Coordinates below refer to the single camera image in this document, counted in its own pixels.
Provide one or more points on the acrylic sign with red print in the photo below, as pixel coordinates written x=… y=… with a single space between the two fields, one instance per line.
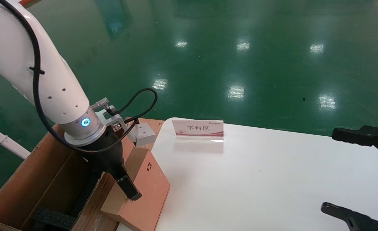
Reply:
x=198 y=128

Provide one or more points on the black foam insert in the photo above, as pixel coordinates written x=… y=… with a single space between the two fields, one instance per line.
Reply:
x=54 y=219

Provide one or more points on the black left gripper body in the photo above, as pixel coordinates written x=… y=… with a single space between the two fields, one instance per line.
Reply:
x=107 y=157

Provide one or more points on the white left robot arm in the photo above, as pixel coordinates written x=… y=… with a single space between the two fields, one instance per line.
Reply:
x=15 y=51

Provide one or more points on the white plastic pipe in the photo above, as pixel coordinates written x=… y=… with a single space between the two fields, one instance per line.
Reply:
x=3 y=140

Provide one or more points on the silver camera mounting bracket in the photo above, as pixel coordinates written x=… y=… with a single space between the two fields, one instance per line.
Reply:
x=112 y=120

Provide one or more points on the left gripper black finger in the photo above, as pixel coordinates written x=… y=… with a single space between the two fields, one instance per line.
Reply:
x=129 y=189

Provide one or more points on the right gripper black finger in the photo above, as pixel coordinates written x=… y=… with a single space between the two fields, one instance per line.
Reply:
x=355 y=136
x=349 y=215

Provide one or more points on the large cardboard box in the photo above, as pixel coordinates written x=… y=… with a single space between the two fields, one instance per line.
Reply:
x=22 y=186

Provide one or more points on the small cardboard box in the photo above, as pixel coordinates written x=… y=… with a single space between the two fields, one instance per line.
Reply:
x=147 y=200

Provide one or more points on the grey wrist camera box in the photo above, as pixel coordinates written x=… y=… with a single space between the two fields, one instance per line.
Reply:
x=144 y=136

